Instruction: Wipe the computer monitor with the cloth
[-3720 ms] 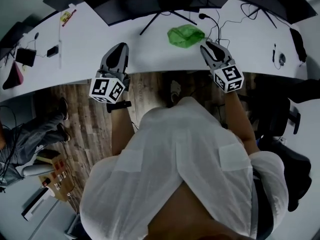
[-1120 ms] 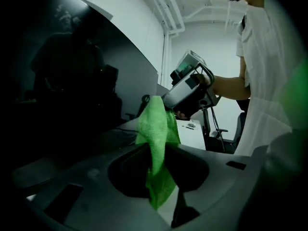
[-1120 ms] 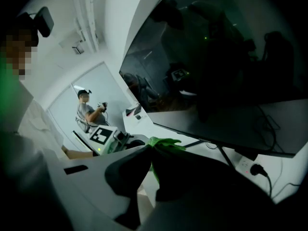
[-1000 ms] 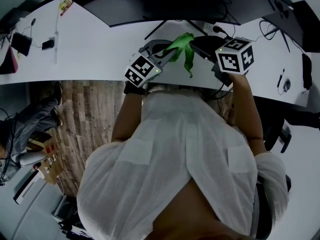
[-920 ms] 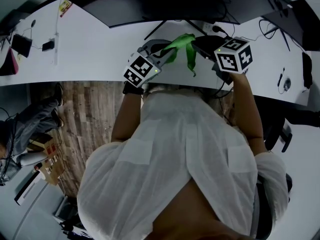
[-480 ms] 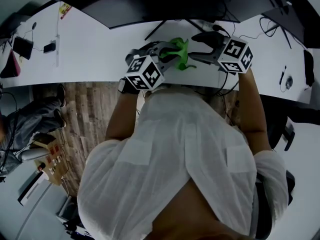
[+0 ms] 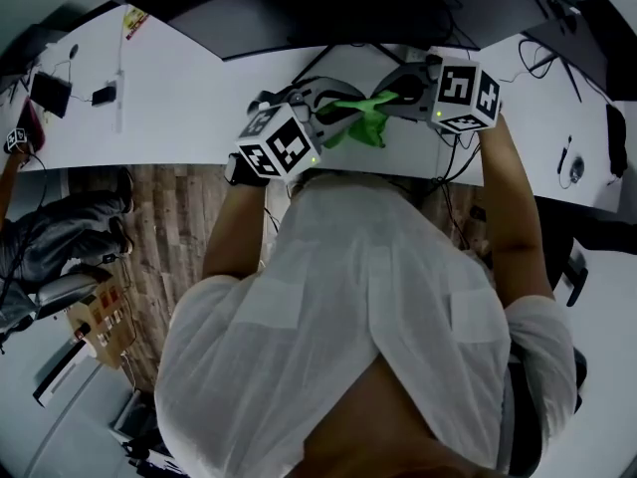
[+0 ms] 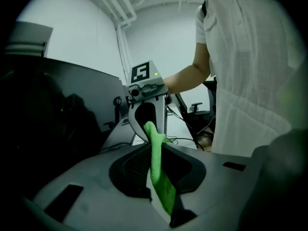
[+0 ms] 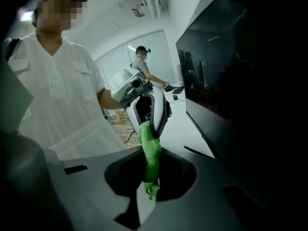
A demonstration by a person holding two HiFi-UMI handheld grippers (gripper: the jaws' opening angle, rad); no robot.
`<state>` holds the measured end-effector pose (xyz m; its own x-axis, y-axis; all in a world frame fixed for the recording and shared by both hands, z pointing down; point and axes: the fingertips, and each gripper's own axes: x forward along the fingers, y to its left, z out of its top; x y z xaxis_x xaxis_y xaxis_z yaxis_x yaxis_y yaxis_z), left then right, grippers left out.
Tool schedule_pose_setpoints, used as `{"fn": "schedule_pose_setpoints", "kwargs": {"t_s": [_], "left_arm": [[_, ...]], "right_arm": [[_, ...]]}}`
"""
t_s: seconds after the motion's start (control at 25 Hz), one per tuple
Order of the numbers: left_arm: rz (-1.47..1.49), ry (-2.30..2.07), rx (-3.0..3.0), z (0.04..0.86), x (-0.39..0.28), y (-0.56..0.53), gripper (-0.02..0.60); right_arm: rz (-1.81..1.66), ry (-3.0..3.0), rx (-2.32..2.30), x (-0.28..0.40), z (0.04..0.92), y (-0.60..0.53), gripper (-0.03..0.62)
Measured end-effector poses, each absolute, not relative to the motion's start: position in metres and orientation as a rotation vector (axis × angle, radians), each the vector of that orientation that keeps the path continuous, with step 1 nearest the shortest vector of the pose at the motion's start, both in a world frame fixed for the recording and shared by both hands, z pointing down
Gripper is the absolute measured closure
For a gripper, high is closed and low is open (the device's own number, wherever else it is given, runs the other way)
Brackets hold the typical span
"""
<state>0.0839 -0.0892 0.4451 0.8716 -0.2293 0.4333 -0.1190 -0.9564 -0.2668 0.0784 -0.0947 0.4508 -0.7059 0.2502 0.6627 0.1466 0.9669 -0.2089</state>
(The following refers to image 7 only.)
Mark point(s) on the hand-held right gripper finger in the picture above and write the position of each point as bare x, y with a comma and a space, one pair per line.
398, 73
413, 112

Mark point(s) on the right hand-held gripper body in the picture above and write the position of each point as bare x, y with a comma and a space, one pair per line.
458, 87

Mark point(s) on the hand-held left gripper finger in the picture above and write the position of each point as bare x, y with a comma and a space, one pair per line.
338, 85
323, 130

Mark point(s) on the red folder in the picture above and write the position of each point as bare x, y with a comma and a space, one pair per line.
32, 122

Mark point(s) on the black keyboard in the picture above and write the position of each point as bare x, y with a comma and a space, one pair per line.
617, 140

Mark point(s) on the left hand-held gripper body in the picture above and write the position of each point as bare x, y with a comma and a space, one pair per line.
278, 142

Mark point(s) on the gray computer mouse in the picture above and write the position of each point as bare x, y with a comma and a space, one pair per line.
577, 167

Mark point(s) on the wide black monitor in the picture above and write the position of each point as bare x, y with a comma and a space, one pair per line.
323, 8

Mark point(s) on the black wristband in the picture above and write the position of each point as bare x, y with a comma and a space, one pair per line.
241, 169

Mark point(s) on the padded office chair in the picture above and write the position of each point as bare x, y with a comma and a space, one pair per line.
60, 292

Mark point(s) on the person's right forearm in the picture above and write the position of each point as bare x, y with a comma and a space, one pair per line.
512, 207

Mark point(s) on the person's neck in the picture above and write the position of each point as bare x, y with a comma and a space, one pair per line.
398, 416

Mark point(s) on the person's white shirt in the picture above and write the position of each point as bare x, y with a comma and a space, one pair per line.
348, 292

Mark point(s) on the black power adapter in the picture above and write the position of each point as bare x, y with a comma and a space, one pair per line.
103, 95

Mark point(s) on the green cloth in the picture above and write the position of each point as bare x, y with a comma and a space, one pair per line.
365, 117

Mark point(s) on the black flat box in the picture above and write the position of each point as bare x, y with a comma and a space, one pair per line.
50, 92

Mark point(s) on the small black mouse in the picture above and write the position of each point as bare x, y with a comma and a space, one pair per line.
74, 50

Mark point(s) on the person's left forearm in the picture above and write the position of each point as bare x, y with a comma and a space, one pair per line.
234, 237

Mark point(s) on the yellow red packet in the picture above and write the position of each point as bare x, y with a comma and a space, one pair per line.
135, 20

